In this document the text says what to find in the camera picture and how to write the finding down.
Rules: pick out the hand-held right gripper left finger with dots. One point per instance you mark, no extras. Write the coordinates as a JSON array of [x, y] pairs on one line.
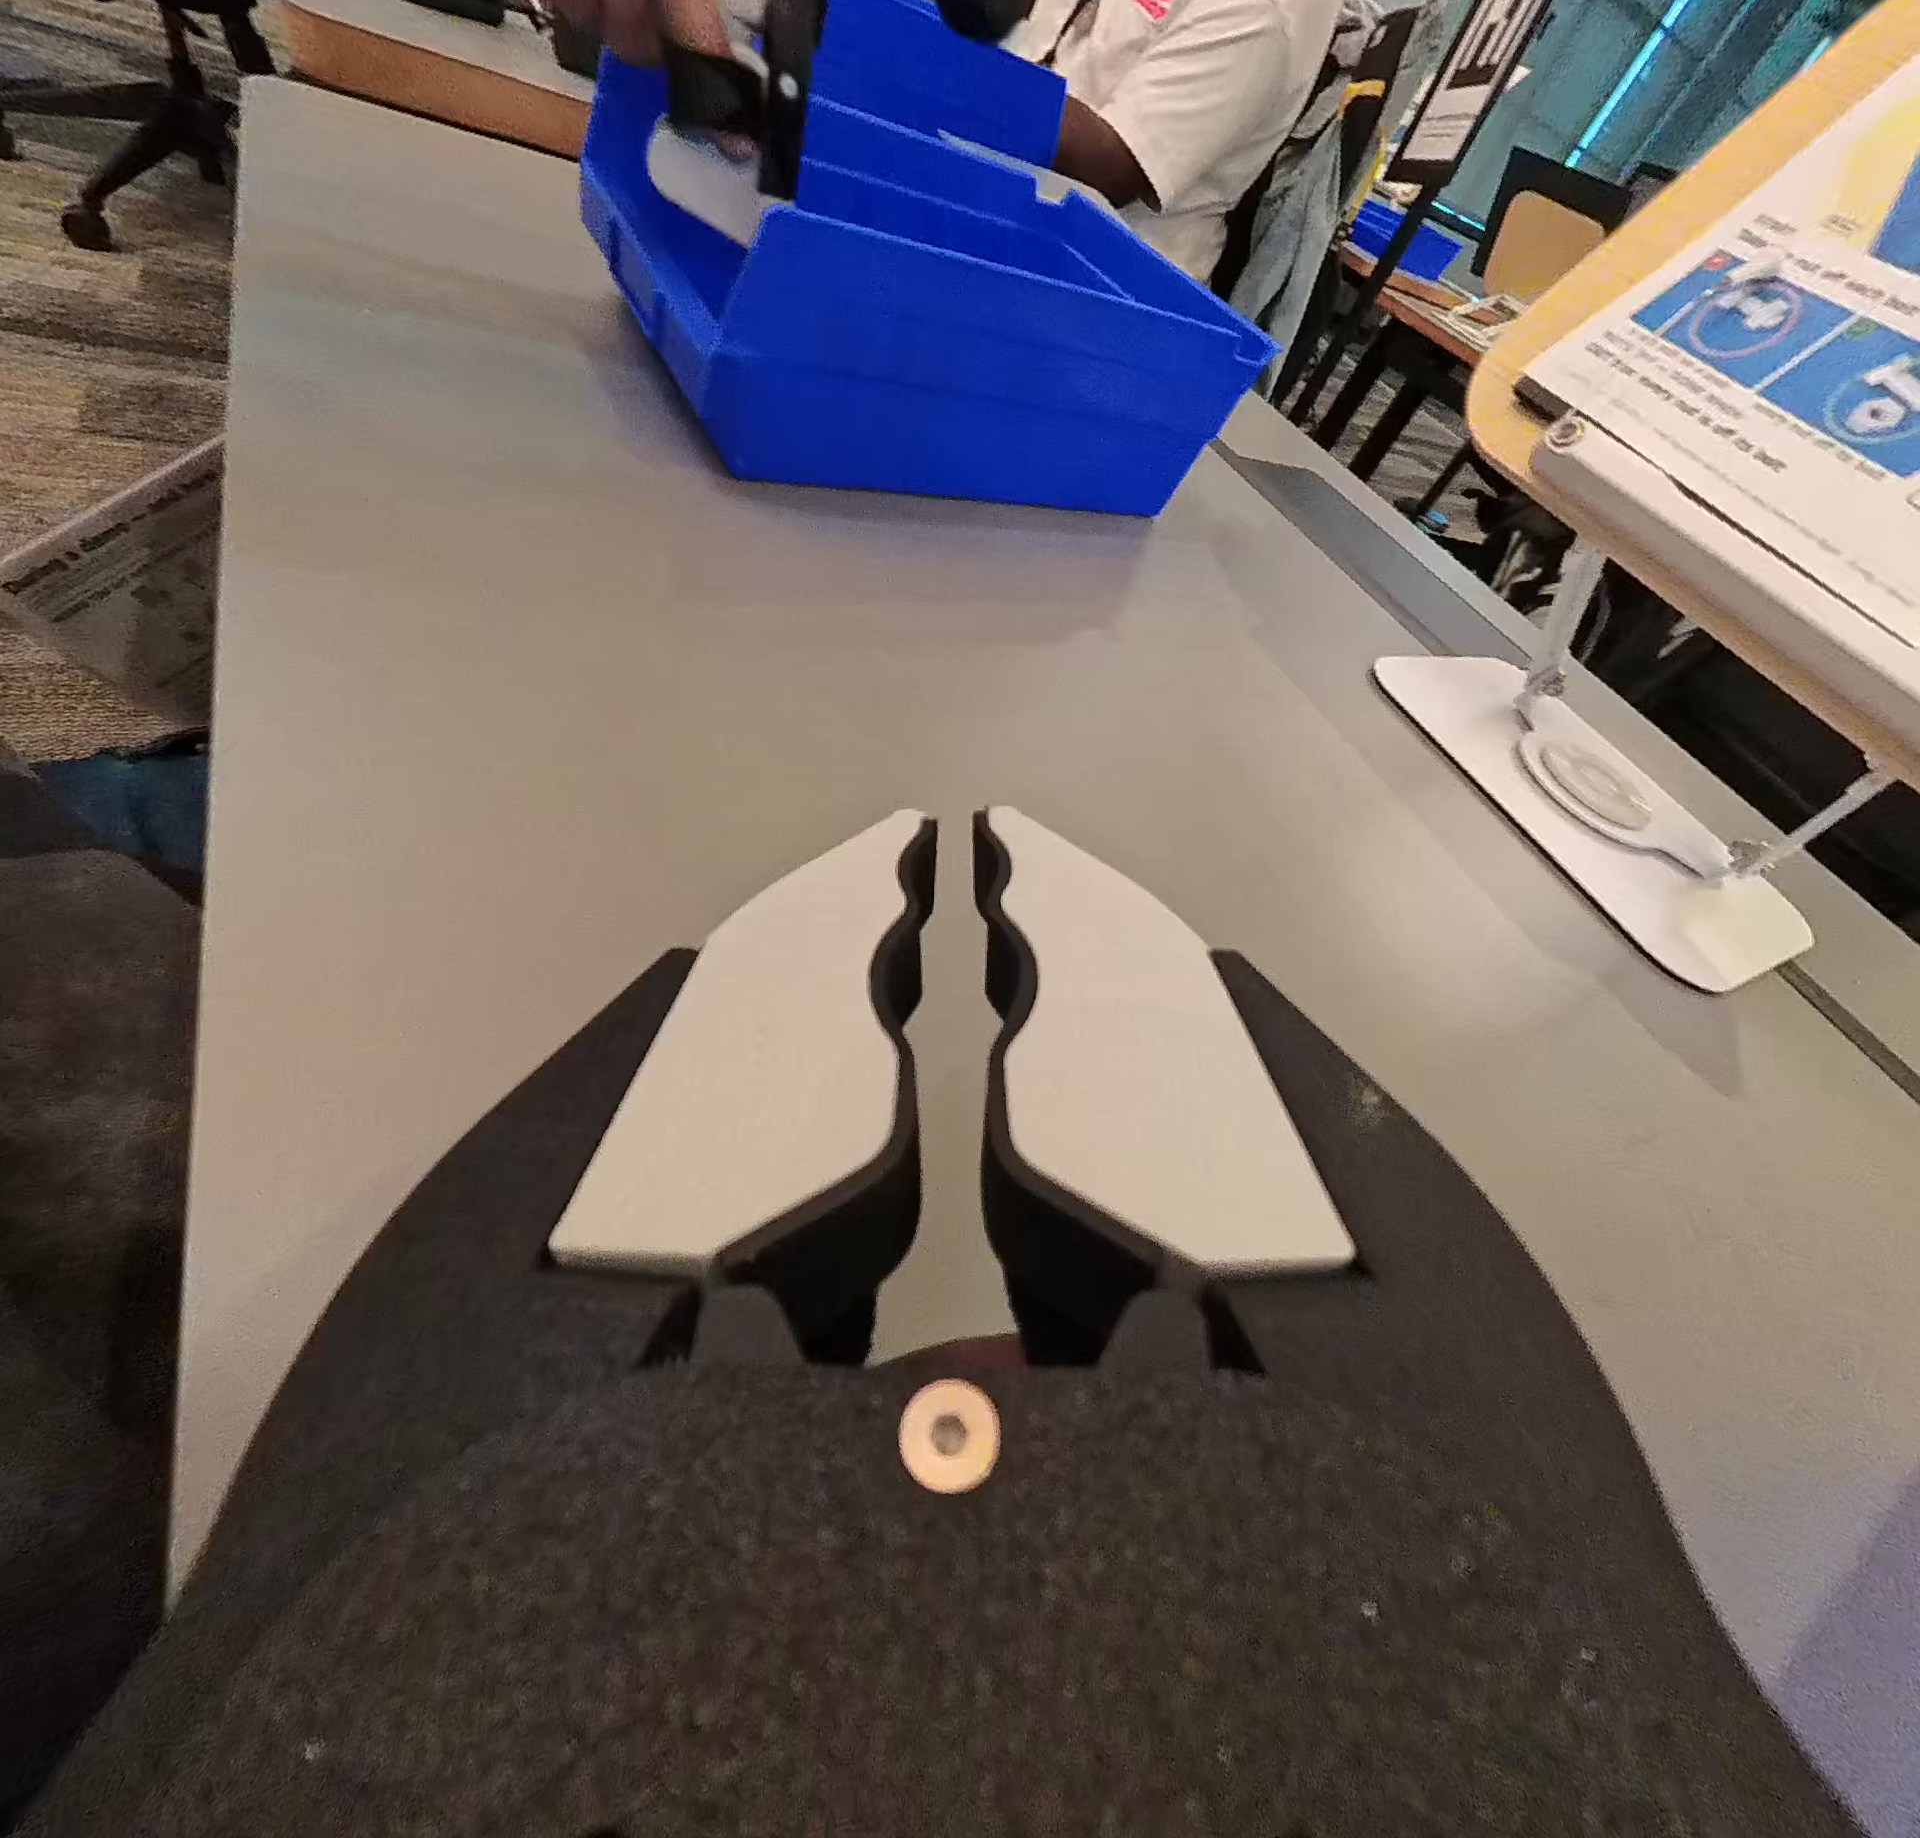
[[750, 1103]]

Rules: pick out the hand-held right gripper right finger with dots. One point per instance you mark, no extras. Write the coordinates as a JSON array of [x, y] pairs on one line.
[[1156, 1103]]

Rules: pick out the blue plastic bin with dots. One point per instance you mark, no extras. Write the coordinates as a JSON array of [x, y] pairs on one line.
[[975, 398], [1402, 241]]

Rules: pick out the wood-edged grey desk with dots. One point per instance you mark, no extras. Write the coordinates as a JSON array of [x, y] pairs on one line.
[[421, 83]]

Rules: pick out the white document stand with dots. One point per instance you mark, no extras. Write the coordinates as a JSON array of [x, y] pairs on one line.
[[1651, 848]]

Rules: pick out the black office chair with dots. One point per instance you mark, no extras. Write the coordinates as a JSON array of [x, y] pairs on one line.
[[136, 70]]

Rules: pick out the brown wooden table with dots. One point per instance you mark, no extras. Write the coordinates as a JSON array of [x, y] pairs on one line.
[[1411, 324]]

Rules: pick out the blue jeans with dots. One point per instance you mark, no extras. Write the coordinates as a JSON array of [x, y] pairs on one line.
[[136, 818]]

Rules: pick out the black framed marker sign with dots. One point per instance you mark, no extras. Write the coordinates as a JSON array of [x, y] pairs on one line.
[[1501, 38]]

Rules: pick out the tan chair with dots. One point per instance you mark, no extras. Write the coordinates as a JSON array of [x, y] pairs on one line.
[[1545, 249]]

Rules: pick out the newspaper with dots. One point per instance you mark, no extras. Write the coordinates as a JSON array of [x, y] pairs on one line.
[[121, 578]]

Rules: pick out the instruction sheet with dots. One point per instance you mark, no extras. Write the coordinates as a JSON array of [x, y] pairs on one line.
[[1725, 338]]

